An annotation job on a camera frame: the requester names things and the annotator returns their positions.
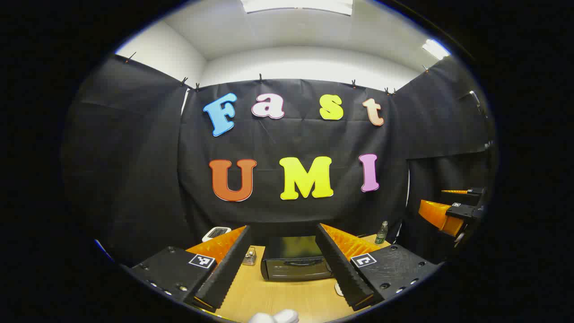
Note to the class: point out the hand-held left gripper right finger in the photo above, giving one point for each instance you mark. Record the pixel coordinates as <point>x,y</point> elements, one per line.
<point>343,273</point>

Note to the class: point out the white toaster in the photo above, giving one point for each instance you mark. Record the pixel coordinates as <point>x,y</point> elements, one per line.
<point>216,233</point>

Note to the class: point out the clear plastic water bottle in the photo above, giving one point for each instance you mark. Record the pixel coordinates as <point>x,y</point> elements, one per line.
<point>381,233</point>

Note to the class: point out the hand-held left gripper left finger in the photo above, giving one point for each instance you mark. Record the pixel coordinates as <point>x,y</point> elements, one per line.
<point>226,273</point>

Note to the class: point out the black electric oven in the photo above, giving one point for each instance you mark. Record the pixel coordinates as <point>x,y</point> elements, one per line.
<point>291,269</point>

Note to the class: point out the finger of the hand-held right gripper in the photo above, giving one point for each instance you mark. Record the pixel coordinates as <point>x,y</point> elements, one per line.
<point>471,196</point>
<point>437,214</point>

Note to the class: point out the ceiling light panel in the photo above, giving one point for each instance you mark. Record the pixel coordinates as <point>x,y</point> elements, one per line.
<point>296,5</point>
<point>435,48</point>

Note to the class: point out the black backdrop cloth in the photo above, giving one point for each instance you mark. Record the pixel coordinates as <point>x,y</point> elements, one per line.
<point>291,139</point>

